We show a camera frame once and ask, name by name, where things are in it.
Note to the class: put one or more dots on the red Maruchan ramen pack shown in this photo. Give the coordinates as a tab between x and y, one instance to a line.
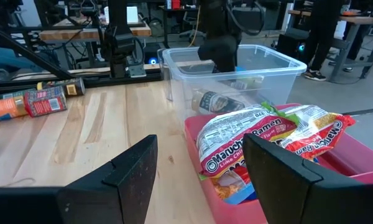
320	132

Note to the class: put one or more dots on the grey metal bracket plate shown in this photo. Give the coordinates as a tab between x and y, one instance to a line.
137	71

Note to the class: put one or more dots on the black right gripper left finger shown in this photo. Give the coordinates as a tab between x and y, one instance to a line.
124	193

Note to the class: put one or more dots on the clear plastic storage bin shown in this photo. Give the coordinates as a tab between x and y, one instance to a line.
276	84

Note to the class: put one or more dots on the red container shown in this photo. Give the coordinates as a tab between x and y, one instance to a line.
175	4

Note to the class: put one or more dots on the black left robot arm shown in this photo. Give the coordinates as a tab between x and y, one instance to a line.
217	15

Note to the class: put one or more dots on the wooden background workbench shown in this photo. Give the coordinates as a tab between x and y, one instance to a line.
143	31

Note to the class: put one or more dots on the orange spice bottle black cap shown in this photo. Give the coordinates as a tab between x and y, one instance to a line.
6	109

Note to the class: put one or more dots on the black box blue light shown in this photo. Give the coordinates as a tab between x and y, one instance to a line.
152	60

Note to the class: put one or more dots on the black computer tower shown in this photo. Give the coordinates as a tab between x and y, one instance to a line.
287	43

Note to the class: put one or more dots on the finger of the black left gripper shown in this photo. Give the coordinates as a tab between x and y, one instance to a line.
224	67

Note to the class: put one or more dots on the pink plastic tray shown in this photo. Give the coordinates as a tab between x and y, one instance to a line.
354	158

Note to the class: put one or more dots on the green spice tin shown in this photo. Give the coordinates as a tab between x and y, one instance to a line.
15	93

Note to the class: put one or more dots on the lime chili ramen pack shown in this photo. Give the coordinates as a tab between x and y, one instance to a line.
230	140

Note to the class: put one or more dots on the dark spice bottle yellow label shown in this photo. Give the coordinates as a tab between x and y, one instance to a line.
71	88

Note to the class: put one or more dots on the red spice tin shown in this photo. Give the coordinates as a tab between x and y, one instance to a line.
46	102

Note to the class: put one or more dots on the wooden desk grey legs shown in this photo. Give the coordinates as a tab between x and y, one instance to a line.
363	19

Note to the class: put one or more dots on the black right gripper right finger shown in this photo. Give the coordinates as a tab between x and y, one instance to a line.
286	193

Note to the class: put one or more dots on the gold-lidded jar black label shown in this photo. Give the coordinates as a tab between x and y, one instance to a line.
217	104

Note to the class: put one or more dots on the white perforated box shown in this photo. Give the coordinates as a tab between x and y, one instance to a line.
132	15

